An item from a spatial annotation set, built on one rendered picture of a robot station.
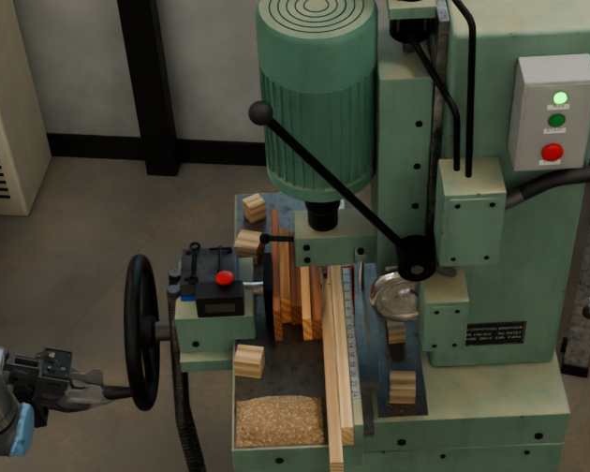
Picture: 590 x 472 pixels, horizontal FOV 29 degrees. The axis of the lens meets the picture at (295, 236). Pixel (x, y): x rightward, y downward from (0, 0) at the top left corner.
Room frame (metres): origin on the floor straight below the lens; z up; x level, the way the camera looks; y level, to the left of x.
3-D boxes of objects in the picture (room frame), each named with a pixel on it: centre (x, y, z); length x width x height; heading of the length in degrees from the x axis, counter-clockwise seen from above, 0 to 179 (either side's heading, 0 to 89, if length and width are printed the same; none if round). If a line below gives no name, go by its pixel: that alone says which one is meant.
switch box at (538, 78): (1.25, -0.37, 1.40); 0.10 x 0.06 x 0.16; 89
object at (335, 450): (1.34, -0.05, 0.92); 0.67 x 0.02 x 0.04; 179
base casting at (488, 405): (1.39, -0.17, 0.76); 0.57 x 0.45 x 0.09; 89
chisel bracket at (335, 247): (1.39, -0.07, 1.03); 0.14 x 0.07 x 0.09; 89
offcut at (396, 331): (1.36, -0.17, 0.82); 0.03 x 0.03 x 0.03; 4
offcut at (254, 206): (1.60, 0.07, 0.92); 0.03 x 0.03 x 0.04; 28
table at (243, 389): (1.36, 0.06, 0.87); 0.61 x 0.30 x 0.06; 179
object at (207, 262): (1.36, 0.15, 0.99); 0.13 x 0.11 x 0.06; 179
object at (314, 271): (1.38, -0.03, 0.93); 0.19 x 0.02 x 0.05; 179
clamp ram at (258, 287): (1.36, 0.08, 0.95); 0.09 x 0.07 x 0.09; 179
